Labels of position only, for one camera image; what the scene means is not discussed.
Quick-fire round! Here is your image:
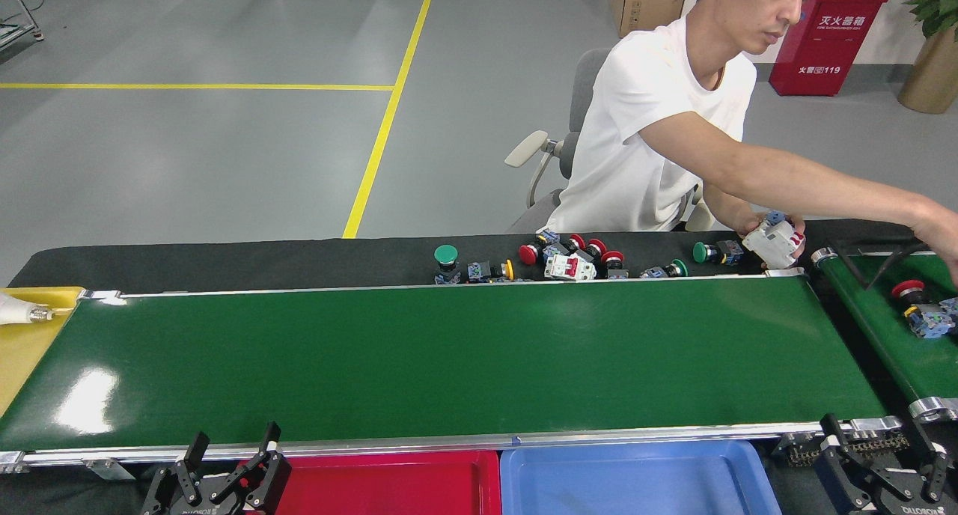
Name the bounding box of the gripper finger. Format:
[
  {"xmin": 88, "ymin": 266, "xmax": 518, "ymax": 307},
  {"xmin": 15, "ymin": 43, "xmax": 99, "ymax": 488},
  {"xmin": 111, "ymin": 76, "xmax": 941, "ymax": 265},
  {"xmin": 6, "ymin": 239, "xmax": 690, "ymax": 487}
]
[
  {"xmin": 814, "ymin": 414, "xmax": 899, "ymax": 512},
  {"xmin": 213, "ymin": 423, "xmax": 292, "ymax": 512},
  {"xmin": 908, "ymin": 419, "xmax": 958, "ymax": 502},
  {"xmin": 141, "ymin": 431, "xmax": 211, "ymax": 515}
]

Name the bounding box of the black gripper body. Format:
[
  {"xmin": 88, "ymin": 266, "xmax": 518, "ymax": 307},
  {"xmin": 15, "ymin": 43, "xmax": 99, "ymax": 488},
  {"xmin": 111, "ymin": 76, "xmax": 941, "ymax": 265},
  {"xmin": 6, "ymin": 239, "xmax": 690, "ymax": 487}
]
[
  {"xmin": 153, "ymin": 496, "xmax": 251, "ymax": 515},
  {"xmin": 861, "ymin": 489, "xmax": 951, "ymax": 515}
]

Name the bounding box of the white circuit breaker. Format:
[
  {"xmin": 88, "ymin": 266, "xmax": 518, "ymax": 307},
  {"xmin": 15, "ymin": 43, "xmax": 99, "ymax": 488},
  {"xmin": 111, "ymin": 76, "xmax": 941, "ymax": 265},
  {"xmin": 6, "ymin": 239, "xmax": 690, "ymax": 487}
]
[
  {"xmin": 544, "ymin": 255, "xmax": 597, "ymax": 281},
  {"xmin": 741, "ymin": 212, "xmax": 806, "ymax": 270}
]

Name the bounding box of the short green conveyor belt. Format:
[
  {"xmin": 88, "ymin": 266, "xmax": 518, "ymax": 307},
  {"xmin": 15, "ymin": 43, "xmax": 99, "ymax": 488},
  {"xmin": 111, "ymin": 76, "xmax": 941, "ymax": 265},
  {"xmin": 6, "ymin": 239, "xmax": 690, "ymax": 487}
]
[{"xmin": 812, "ymin": 247, "xmax": 958, "ymax": 426}]

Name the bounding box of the yellow plastic tray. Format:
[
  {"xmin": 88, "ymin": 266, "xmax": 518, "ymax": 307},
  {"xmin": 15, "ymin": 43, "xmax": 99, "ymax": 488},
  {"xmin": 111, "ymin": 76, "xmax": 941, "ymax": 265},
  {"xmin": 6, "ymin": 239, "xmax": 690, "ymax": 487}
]
[{"xmin": 0, "ymin": 287, "xmax": 87, "ymax": 418}]

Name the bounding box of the long green conveyor belt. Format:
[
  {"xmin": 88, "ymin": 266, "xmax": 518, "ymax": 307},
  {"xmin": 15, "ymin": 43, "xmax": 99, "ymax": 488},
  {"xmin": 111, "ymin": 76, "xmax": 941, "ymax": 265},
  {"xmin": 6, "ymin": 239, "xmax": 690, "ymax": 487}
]
[{"xmin": 0, "ymin": 269, "xmax": 910, "ymax": 480}]

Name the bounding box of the person's right hand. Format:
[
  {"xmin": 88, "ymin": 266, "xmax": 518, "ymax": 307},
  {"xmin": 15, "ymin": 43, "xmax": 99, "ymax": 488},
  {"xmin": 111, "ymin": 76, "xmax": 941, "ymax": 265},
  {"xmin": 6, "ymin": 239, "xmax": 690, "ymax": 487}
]
[{"xmin": 915, "ymin": 208, "xmax": 958, "ymax": 285}]

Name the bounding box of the person's left hand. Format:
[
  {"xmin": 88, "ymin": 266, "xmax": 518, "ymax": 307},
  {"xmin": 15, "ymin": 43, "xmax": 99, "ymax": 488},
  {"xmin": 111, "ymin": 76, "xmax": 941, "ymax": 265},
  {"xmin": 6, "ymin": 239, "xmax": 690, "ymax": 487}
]
[{"xmin": 737, "ymin": 210, "xmax": 808, "ymax": 239}]

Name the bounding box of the red plastic bin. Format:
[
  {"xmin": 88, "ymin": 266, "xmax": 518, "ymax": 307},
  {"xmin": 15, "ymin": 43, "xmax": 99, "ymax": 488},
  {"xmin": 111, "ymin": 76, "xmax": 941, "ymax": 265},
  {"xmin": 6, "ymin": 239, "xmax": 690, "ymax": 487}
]
[{"xmin": 258, "ymin": 450, "xmax": 502, "ymax": 515}]

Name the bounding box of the blue plastic bin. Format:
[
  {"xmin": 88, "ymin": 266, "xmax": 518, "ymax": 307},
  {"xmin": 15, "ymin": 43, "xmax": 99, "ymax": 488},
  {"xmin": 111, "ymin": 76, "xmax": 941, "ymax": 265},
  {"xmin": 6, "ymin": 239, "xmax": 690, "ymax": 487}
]
[{"xmin": 499, "ymin": 440, "xmax": 783, "ymax": 515}]

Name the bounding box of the white light bulb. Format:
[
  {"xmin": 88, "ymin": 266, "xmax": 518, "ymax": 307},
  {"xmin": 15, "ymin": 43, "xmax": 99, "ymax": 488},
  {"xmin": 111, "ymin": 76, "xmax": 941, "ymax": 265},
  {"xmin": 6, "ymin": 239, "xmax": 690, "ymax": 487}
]
[{"xmin": 0, "ymin": 290, "xmax": 55, "ymax": 326}]

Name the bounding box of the person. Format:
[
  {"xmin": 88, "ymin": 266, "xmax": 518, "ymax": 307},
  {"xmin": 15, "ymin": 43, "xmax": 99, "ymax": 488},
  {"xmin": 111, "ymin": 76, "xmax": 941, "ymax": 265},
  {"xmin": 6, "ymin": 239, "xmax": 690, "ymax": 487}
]
[{"xmin": 543, "ymin": 0, "xmax": 958, "ymax": 287}]

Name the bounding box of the potted plant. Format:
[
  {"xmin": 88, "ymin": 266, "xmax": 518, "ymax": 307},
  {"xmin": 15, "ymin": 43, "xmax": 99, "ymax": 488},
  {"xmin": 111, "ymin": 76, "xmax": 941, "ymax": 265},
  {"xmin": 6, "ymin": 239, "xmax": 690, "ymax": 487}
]
[{"xmin": 897, "ymin": 0, "xmax": 958, "ymax": 115}]

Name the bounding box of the red fire extinguisher box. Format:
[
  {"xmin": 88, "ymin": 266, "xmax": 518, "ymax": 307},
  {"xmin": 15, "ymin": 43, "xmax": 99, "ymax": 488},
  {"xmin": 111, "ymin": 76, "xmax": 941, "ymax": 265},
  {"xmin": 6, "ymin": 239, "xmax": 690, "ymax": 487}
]
[{"xmin": 769, "ymin": 0, "xmax": 889, "ymax": 97}]

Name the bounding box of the silver metal rack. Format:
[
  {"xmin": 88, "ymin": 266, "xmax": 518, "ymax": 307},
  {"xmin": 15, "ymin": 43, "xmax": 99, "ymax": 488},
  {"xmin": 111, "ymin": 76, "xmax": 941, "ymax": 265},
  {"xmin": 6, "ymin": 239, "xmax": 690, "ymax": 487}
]
[{"xmin": 0, "ymin": 0, "xmax": 44, "ymax": 52}]

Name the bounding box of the grey office chair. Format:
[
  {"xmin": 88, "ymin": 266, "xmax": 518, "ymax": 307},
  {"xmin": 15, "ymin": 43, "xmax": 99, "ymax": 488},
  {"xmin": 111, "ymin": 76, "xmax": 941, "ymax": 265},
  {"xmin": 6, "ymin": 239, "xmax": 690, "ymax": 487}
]
[{"xmin": 504, "ymin": 47, "xmax": 716, "ymax": 235}]

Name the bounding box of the brown cardboard box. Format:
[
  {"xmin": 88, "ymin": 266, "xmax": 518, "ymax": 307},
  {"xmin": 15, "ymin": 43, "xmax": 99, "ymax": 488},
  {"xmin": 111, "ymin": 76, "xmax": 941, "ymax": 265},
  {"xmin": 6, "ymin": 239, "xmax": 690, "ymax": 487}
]
[{"xmin": 610, "ymin": 0, "xmax": 691, "ymax": 38}]

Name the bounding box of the conveyor drive chain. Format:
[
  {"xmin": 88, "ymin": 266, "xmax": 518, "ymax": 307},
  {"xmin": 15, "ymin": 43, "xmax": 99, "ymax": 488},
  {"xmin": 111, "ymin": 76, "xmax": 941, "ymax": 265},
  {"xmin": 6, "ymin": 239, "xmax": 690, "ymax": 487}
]
[{"xmin": 775, "ymin": 433, "xmax": 910, "ymax": 467}]

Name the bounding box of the black conveyor guide bracket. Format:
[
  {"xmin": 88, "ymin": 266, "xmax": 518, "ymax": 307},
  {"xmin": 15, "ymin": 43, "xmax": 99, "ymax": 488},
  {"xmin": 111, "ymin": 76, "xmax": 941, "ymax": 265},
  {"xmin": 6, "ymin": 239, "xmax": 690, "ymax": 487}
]
[{"xmin": 835, "ymin": 234, "xmax": 933, "ymax": 290}]

